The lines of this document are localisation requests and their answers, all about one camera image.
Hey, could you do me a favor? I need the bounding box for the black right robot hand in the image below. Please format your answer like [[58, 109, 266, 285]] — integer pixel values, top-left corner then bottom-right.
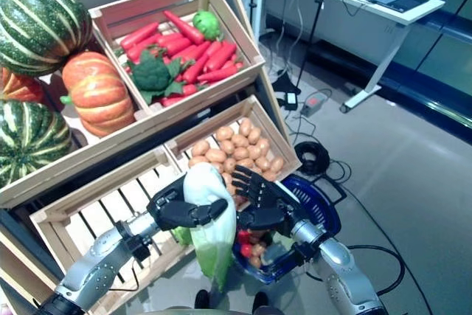
[[230, 165, 309, 238]]

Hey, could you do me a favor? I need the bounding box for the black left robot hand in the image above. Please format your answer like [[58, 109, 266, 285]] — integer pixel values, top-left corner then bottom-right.
[[146, 173, 229, 233]]

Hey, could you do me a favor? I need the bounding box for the blue plastic shopping basket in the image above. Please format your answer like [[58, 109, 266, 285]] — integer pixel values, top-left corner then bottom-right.
[[232, 176, 342, 285]]

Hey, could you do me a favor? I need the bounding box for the wooden slatted cabbage crate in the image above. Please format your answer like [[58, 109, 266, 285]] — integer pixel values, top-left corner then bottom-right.
[[29, 147, 202, 314]]

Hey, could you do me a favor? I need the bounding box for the wooden potato crate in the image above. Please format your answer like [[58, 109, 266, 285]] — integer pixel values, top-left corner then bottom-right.
[[164, 94, 302, 183]]

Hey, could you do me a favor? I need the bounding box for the wooden display shelf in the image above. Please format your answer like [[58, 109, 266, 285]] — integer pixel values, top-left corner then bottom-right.
[[0, 0, 292, 315]]

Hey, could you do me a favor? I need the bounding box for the dark green broccoli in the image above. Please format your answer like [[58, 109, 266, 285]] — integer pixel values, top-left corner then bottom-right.
[[131, 49, 195, 105]]

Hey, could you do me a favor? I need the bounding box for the orange striped pumpkin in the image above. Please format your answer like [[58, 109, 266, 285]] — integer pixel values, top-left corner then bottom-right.
[[0, 66, 47, 104], [60, 51, 136, 138]]

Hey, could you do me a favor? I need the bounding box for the green striped pumpkin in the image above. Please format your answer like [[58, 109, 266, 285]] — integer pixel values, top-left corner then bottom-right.
[[0, 0, 94, 78], [0, 99, 74, 189]]

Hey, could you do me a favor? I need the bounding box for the black tripod stand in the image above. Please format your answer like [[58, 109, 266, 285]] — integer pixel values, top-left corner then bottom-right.
[[294, 0, 335, 87]]

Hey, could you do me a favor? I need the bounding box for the white office desk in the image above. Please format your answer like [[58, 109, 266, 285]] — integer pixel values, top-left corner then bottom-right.
[[263, 0, 445, 114]]

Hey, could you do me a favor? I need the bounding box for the light green artichoke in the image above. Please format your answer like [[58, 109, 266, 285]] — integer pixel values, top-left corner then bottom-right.
[[192, 10, 222, 41]]

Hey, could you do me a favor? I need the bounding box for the wooden carrot crate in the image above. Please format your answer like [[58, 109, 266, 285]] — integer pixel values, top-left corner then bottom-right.
[[88, 0, 265, 115]]

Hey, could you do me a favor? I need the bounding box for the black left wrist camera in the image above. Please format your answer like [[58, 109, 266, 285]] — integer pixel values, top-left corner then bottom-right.
[[131, 235, 154, 263]]

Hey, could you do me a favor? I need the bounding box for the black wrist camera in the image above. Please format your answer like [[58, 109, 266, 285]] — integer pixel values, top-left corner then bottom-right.
[[131, 235, 154, 263], [293, 243, 320, 266]]

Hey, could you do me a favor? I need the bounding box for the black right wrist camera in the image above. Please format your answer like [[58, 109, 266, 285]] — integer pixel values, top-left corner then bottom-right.
[[293, 243, 320, 266]]

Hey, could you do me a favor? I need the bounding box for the coiled black cable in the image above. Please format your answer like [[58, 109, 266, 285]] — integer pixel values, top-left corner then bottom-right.
[[294, 140, 330, 175]]

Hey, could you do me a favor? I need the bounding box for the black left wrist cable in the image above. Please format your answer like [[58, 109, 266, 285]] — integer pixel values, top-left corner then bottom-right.
[[110, 252, 143, 292]]

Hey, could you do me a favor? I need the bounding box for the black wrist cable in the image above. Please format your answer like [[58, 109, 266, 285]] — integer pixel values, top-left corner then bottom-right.
[[110, 252, 143, 292], [305, 244, 406, 296]]

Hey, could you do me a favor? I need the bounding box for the grey power strip red switch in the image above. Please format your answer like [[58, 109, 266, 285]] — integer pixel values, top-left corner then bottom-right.
[[300, 94, 327, 116]]

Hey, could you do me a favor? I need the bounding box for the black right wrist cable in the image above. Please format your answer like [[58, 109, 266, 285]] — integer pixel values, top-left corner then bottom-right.
[[305, 244, 406, 296]]

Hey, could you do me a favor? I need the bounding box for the long black floor cable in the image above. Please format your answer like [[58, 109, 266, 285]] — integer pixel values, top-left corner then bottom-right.
[[341, 185, 434, 315]]

